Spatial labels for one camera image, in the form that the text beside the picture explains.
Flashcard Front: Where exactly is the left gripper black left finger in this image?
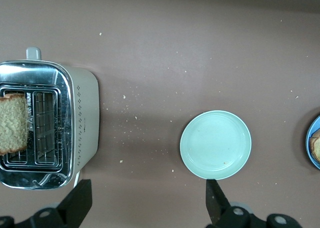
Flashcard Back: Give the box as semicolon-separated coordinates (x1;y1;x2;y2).
15;179;93;228

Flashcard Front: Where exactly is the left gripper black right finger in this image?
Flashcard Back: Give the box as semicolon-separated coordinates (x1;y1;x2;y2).
205;179;266;228

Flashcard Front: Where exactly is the brown bread slice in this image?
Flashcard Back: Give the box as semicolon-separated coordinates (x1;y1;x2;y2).
309;129;320;163
0;93;28;156

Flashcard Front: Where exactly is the mint green round plate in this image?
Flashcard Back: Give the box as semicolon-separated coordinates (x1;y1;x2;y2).
179;110;252;180

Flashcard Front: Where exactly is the blue round plate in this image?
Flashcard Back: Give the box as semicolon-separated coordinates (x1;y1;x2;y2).
305;114;320;170

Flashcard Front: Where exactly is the beige chrome toaster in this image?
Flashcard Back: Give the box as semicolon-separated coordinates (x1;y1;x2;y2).
0;47;101;190

